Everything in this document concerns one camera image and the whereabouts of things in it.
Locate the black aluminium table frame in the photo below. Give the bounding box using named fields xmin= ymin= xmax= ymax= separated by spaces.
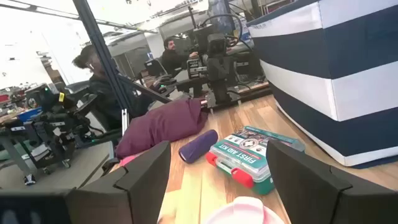
xmin=72 ymin=0 xmax=172 ymax=138

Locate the pink bandage roll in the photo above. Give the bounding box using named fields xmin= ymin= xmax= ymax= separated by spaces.
xmin=119 ymin=154 xmax=139 ymax=168

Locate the pink round container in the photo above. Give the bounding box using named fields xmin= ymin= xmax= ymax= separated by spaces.
xmin=201 ymin=195 xmax=286 ymax=224

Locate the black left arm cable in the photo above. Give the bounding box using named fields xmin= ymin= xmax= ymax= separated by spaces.
xmin=200 ymin=13 xmax=244 ymax=47

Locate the purple bandage roll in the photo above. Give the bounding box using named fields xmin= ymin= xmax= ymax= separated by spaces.
xmin=178 ymin=129 xmax=220 ymax=164

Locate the seated person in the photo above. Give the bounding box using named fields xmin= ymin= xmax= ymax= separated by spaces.
xmin=160 ymin=36 xmax=200 ymax=77
xmin=72 ymin=44 xmax=155 ymax=131

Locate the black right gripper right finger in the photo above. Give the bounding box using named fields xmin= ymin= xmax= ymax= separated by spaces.
xmin=266 ymin=139 xmax=398 ymax=224

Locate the maroon folded cloth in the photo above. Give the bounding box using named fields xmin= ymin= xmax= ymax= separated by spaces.
xmin=114 ymin=98 xmax=210 ymax=160

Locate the black office chair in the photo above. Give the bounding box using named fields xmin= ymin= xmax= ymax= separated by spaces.
xmin=144 ymin=58 xmax=168 ymax=78

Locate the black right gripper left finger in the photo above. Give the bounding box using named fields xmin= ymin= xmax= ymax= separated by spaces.
xmin=67 ymin=140 xmax=172 ymax=224

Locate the blue plastic bin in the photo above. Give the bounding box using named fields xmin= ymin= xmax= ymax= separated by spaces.
xmin=17 ymin=107 xmax=44 ymax=123

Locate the navy white striped fabric basket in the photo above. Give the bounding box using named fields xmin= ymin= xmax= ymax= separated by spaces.
xmin=246 ymin=0 xmax=398 ymax=170

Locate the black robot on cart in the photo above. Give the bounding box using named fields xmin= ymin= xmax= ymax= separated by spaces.
xmin=6 ymin=83 xmax=100 ymax=175

